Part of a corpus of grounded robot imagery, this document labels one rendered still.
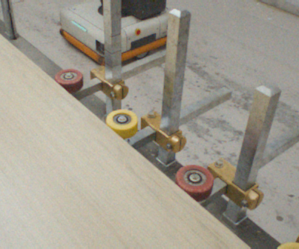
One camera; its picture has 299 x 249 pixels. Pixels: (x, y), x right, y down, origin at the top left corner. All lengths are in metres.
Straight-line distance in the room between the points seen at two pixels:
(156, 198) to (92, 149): 0.20
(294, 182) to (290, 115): 0.56
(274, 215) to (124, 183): 1.30
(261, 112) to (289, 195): 1.38
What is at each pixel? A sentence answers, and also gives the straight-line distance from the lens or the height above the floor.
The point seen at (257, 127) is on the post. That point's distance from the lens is 0.88.
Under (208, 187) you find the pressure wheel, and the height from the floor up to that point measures 0.91.
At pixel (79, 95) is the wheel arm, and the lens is 1.24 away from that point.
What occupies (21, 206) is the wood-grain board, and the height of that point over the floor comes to 0.90.
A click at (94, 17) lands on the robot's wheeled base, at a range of 3.02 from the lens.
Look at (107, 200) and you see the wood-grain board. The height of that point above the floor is 0.90.
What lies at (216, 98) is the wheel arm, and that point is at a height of 0.82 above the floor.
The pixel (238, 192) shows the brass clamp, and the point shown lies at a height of 0.83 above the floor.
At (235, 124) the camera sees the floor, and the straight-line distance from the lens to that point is 2.53.
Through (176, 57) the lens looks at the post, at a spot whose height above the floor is 1.07.
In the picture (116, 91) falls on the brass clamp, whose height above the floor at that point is 0.85.
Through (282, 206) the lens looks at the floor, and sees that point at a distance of 2.15.
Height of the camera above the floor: 1.56
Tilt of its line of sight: 38 degrees down
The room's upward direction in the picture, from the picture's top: 1 degrees counter-clockwise
